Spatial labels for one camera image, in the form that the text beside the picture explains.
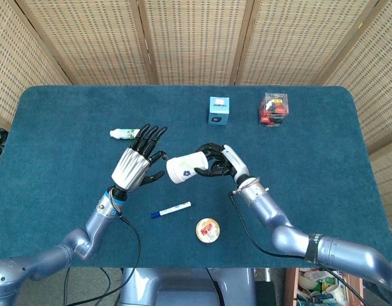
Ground black box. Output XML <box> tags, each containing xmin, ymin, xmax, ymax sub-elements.
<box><xmin>255</xmin><ymin>280</ymin><xmax>277</xmax><ymax>306</ymax></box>

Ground wooden storage crate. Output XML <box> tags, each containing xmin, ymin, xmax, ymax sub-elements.
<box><xmin>284</xmin><ymin>267</ymin><xmax>365</xmax><ymax>306</ymax></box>

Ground black floor cable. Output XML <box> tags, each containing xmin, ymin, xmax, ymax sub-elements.
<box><xmin>63</xmin><ymin>267</ymin><xmax>71</xmax><ymax>306</ymax></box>

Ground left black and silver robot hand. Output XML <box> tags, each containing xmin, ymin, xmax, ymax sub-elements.
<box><xmin>110</xmin><ymin>123</ymin><xmax>169</xmax><ymax>193</ymax></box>

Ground white cup blue flower print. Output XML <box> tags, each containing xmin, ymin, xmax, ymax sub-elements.
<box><xmin>166</xmin><ymin>152</ymin><xmax>211</xmax><ymax>185</ymax></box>

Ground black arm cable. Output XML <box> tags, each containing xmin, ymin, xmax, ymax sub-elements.
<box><xmin>66</xmin><ymin>213</ymin><xmax>142</xmax><ymax>306</ymax></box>
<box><xmin>229</xmin><ymin>191</ymin><xmax>370</xmax><ymax>306</ymax></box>

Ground white marker blue cap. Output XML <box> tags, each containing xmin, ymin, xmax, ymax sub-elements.
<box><xmin>150</xmin><ymin>201</ymin><xmax>192</xmax><ymax>219</ymax></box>

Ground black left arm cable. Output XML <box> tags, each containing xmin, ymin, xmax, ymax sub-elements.
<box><xmin>66</xmin><ymin>213</ymin><xmax>142</xmax><ymax>306</ymax></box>

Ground grey-blue robot torso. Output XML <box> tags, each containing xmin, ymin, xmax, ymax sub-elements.
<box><xmin>119</xmin><ymin>267</ymin><xmax>258</xmax><ymax>306</ymax></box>

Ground white bowl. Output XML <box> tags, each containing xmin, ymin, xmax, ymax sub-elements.
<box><xmin>298</xmin><ymin>273</ymin><xmax>316</xmax><ymax>289</ymax></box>

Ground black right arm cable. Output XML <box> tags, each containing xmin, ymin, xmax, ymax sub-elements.
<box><xmin>229</xmin><ymin>191</ymin><xmax>370</xmax><ymax>306</ymax></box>

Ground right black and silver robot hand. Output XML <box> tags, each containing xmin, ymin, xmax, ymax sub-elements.
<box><xmin>194</xmin><ymin>142</ymin><xmax>250</xmax><ymax>186</ymax></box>

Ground round tin red label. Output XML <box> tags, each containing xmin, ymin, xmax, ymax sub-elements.
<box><xmin>196</xmin><ymin>217</ymin><xmax>221</xmax><ymax>244</ymax></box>

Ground clear box red contents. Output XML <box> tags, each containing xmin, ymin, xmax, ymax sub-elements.
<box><xmin>258</xmin><ymin>92</ymin><xmax>291</xmax><ymax>128</ymax></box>

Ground blue felt table cover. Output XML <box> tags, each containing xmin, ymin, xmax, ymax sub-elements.
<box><xmin>0</xmin><ymin>85</ymin><xmax>392</xmax><ymax>269</ymax></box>

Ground light blue cardboard box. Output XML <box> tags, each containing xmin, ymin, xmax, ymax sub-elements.
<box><xmin>207</xmin><ymin>96</ymin><xmax>231</xmax><ymax>126</ymax></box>

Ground white bottle green label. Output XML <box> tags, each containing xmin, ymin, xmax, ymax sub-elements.
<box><xmin>109</xmin><ymin>128</ymin><xmax>141</xmax><ymax>140</ymax></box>

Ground woven bamboo folding screen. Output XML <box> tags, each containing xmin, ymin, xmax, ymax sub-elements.
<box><xmin>0</xmin><ymin>0</ymin><xmax>392</xmax><ymax>224</ymax></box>

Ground black torso cable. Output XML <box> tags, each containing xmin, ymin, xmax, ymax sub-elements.
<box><xmin>205</xmin><ymin>268</ymin><xmax>224</xmax><ymax>306</ymax></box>

